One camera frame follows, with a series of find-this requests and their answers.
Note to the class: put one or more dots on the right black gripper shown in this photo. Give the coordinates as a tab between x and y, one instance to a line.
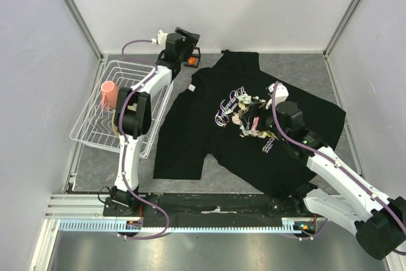
254	110

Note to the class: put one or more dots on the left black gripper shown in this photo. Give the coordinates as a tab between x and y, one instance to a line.
191	42

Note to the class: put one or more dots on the orange butterfly brooch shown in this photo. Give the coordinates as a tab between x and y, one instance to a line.
191	61

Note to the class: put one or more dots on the black printed t-shirt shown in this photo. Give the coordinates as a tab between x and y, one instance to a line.
207	121

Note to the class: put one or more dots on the small white brooch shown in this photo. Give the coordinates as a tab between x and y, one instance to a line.
191	88

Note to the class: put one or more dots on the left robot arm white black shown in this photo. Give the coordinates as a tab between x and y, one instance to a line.
133	112

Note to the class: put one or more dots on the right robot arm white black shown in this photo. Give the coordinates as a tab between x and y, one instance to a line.
375	219

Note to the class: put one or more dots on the small black open box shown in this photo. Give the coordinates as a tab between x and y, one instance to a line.
196	54

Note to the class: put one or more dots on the pink plastic cup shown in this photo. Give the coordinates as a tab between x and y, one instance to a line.
109	95

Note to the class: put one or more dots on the tan round plate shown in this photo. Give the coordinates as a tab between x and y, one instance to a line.
115	128

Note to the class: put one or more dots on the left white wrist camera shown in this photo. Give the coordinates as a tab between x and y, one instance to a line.
161	38

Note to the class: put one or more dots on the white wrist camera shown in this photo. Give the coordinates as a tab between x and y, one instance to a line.
161	38
278	93

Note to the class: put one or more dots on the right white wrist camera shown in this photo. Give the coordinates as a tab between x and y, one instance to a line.
278	93

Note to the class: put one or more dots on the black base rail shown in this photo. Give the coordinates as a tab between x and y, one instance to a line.
192	207

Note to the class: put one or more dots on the toothed aluminium cable rail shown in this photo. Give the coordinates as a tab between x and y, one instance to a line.
123	226

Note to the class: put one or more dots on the white wire basket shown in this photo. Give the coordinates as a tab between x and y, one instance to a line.
94	126

